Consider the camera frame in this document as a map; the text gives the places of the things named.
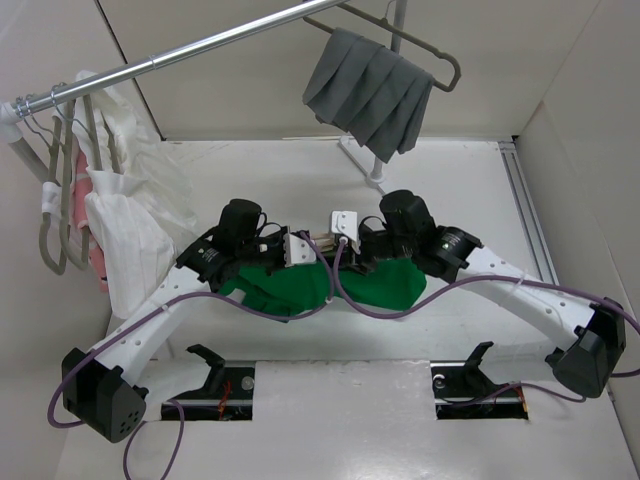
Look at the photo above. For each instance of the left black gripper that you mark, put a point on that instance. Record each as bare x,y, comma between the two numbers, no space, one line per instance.
279,237

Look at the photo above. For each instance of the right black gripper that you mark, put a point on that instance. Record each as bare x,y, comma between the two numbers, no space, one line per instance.
361,261

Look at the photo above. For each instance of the green t-shirt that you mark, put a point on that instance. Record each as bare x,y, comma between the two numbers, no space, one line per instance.
396,285

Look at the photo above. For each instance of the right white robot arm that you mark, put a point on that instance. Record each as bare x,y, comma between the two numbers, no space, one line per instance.
588,332

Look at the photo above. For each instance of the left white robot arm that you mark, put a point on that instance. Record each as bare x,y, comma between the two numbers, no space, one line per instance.
110,387

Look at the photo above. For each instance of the white garment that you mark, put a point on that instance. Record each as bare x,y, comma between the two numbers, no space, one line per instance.
137,205

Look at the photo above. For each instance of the grey pleated skirt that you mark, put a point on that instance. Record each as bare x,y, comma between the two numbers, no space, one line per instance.
370,92

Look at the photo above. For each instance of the pink garment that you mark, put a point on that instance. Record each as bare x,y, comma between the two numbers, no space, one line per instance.
82,187

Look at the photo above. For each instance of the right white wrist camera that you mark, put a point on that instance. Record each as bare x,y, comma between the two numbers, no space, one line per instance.
345,224

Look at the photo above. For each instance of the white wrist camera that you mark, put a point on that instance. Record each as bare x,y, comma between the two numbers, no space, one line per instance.
345,224
299,249

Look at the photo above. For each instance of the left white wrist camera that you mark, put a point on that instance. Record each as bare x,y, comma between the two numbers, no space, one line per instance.
299,249

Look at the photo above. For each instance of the silver clothes rail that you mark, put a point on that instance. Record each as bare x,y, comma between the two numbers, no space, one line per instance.
16,111

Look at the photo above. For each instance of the white rack left post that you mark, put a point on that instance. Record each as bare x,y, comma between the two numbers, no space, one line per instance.
12,135

